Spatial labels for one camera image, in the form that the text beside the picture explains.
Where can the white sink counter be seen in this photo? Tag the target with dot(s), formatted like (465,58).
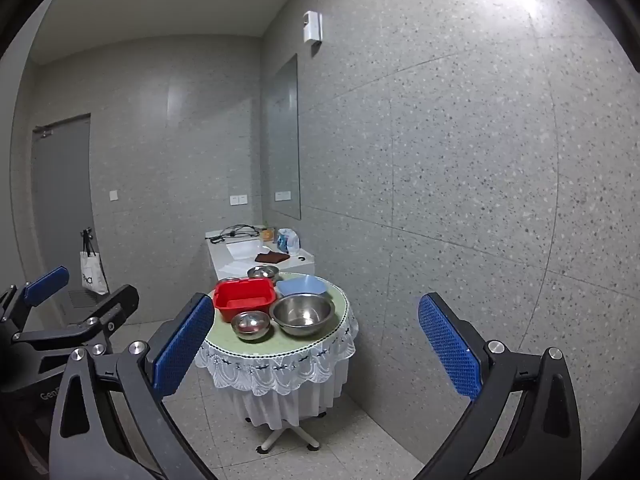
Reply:
(220,260)

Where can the medium steel bowl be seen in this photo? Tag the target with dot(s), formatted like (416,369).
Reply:
(262,272)

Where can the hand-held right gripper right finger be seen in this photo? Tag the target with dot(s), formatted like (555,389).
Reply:
(450,350)

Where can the tiny steel bowl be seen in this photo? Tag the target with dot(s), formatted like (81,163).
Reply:
(229,280)

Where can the large steel bowl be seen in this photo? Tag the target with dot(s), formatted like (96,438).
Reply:
(302,312)

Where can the wall mirror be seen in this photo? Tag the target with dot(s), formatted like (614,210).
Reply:
(282,135)

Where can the light blue plastic bowl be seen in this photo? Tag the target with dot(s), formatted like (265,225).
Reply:
(300,286)

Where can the small steel bowl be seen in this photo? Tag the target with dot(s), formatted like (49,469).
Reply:
(250,325)

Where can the grey door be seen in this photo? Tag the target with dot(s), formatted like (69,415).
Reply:
(60,185)

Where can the red plastic basin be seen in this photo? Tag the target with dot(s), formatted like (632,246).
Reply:
(250,291)

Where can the blue white plastic bag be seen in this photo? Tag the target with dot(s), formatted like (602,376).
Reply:
(287,240)

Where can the orange container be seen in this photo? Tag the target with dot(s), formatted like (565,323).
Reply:
(268,234)

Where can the round table with lace cloth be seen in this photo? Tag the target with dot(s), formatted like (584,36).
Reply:
(280,360)

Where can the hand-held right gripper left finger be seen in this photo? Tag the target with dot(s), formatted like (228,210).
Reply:
(182,345)

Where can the white table base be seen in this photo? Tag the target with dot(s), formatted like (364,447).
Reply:
(280,435)

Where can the white wall device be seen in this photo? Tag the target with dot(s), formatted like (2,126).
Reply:
(312,25)

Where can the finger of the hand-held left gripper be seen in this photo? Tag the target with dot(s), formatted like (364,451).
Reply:
(47,284)
(117,302)

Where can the door closer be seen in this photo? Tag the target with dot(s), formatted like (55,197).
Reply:
(44,130)

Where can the white wall socket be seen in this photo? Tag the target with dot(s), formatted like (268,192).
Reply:
(238,199)

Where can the brown cloth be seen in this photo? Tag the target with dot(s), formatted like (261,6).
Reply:
(271,257)

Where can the white tote bag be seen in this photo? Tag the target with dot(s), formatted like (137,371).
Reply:
(92,270)

